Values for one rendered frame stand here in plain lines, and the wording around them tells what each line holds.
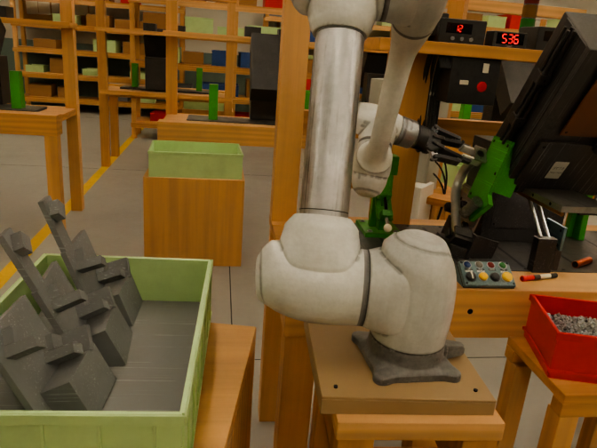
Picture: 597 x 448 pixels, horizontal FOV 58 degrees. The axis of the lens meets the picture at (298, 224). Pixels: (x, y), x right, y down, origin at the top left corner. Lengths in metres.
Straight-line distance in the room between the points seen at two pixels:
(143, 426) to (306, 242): 0.42
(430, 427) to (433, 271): 0.29
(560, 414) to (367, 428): 0.52
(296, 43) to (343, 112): 0.83
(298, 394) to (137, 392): 0.60
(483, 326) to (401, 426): 0.62
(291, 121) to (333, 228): 0.93
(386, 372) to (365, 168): 0.65
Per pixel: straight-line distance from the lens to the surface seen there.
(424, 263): 1.02
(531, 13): 2.17
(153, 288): 1.44
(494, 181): 1.73
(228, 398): 1.18
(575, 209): 1.68
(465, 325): 1.60
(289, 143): 1.91
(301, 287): 1.01
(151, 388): 1.12
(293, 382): 1.56
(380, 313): 1.04
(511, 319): 1.65
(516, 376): 1.59
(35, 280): 1.11
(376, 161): 1.53
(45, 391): 1.04
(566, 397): 1.40
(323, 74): 1.11
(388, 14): 1.20
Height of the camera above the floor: 1.49
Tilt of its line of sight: 18 degrees down
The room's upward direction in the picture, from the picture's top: 4 degrees clockwise
